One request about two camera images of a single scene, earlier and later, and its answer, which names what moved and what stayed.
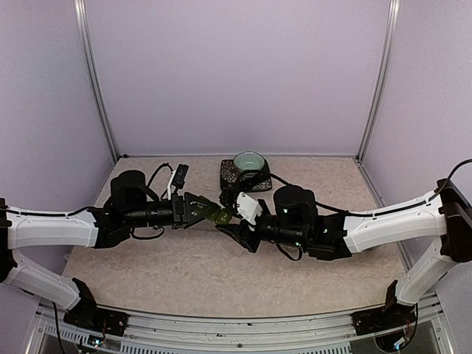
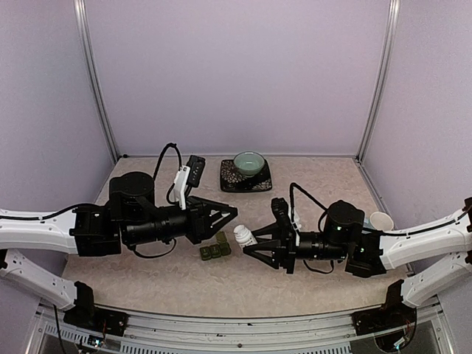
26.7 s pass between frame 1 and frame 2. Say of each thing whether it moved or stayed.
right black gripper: moved
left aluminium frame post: stayed
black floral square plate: stayed
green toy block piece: moved
